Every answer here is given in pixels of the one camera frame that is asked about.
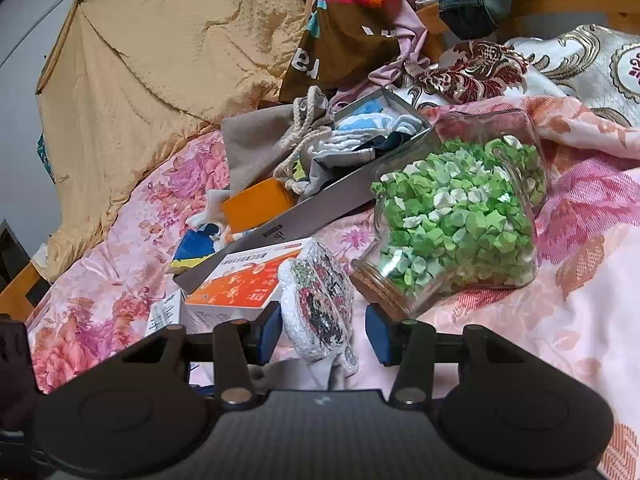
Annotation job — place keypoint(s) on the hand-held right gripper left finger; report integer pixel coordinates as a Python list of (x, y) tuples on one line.
[(270, 332)]

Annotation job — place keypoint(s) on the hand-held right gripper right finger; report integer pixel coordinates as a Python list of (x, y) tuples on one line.
[(377, 332)]

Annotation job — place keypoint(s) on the orange plastic block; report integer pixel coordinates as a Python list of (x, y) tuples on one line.
[(257, 205)]

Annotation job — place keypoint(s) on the grey shallow box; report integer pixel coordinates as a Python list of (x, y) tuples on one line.
[(330, 195)]

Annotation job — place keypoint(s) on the pastel striped gauze washcloth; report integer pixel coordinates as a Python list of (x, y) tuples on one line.
[(360, 137)]

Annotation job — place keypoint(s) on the orange white medicine box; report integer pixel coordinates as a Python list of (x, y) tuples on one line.
[(235, 290)]

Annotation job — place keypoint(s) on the small white printed packet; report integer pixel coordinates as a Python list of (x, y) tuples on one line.
[(162, 315)]

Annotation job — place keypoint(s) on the cartoon printed cloth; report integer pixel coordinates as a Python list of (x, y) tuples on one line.
[(192, 252)]

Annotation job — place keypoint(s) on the dark furniture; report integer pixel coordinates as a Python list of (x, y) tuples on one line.
[(12, 255)]

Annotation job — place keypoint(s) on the glass jar of paper stars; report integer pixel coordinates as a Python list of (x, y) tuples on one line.
[(460, 220)]

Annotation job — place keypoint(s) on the pink floral bed sheet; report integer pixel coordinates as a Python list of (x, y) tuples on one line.
[(575, 240)]

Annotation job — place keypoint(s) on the brown multicolour printed cloth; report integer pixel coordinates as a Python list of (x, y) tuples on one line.
[(350, 40)]

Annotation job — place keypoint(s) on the yellow dotted quilt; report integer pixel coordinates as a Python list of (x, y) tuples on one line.
[(160, 60)]

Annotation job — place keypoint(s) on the lilac garment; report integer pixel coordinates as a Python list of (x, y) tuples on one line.
[(410, 40)]

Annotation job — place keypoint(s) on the beige ornate patterned blanket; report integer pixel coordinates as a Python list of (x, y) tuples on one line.
[(560, 60)]

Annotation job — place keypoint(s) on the blue denim jeans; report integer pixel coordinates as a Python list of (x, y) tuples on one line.
[(475, 0)]

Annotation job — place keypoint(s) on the wooden bed side rail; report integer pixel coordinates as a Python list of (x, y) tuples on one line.
[(22, 292)]

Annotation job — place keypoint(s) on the teal wall poster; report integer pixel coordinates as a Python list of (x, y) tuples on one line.
[(45, 157)]

